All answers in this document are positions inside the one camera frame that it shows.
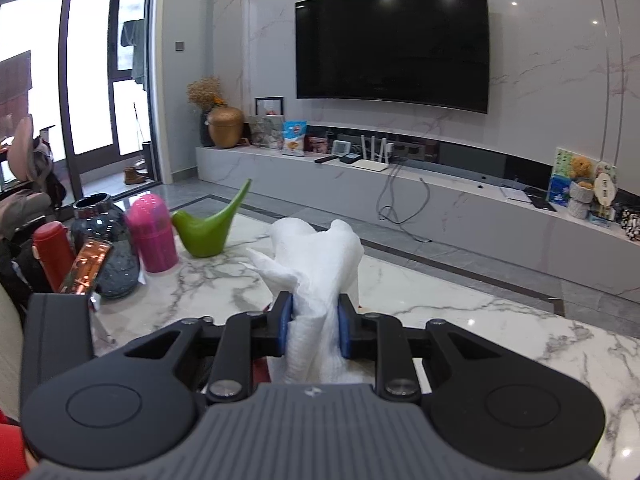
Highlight dried flower bouquet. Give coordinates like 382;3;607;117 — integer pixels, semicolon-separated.
187;76;223;111

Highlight blue snack bag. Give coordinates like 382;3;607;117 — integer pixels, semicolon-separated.
282;120;307;157

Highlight black wall television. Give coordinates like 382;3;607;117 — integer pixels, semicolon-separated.
295;0;490;115

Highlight green illustrated card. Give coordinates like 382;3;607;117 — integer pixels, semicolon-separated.
549;147;581;206

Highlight round white sign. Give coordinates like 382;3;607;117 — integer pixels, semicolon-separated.
592;160;618;211

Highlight dark glass vase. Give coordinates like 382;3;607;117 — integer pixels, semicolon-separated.
71;194;140;300

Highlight glass sliding door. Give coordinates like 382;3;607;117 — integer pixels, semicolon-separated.
0;0;156;196

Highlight shiny copper packet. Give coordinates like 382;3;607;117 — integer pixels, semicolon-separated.
59;239;111;295

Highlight floral patterned gift bag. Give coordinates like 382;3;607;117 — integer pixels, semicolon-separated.
248;114;286;150

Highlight dark hanging cable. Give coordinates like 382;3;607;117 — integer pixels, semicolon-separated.
377;162;433;243

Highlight marble television cabinet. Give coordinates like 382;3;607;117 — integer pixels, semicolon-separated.
195;144;640;306

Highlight chair with clothes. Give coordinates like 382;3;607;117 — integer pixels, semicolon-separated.
0;115;66;241

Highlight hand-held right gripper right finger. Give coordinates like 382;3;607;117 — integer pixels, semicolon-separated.
337;292;506;396

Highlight white router with antennas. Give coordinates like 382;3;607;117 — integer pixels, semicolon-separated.
352;134;393;173

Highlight hanging dark clothes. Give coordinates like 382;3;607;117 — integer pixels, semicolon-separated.
121;19;147;83

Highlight red bottle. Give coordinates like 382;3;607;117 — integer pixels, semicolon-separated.
32;221;76;293

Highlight pink plastic container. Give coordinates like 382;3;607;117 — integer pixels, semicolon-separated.
124;193;180;273

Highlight brown teddy bear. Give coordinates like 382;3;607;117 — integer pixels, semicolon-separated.
567;156;596;191

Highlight green watering can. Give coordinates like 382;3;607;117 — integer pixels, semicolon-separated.
171;178;252;258

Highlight black picture frame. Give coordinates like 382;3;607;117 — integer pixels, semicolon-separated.
255;96;285;118

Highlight gold round vase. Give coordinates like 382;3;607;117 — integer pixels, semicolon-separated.
207;106;245;150

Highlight black and white clutter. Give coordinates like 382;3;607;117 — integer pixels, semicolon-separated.
617;207;640;243

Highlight white towel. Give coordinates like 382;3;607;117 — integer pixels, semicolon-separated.
245;217;365;386

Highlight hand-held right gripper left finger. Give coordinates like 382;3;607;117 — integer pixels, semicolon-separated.
124;291;293;403

